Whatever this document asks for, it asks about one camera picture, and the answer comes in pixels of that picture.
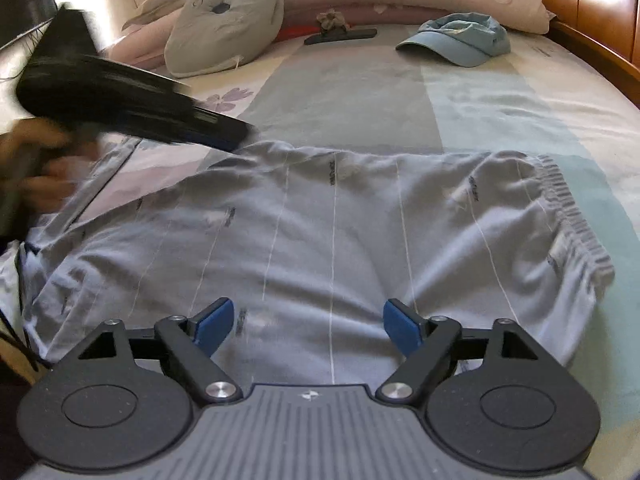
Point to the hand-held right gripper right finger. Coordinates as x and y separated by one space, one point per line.
402 329

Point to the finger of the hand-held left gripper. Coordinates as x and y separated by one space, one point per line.
225 132

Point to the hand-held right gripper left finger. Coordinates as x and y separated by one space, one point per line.
215 326

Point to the grey printed pants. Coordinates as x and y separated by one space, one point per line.
325 220

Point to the person's left hand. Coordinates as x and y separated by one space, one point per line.
65 175

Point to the grey cat face cushion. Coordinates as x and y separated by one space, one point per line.
225 30

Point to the black television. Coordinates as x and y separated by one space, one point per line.
25 10

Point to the red cloth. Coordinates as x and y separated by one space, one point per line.
292 34

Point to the black phone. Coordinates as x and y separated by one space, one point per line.
360 34

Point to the blue cap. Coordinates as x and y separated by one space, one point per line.
460 45

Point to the wooden headboard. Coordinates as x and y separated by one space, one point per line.
590 15

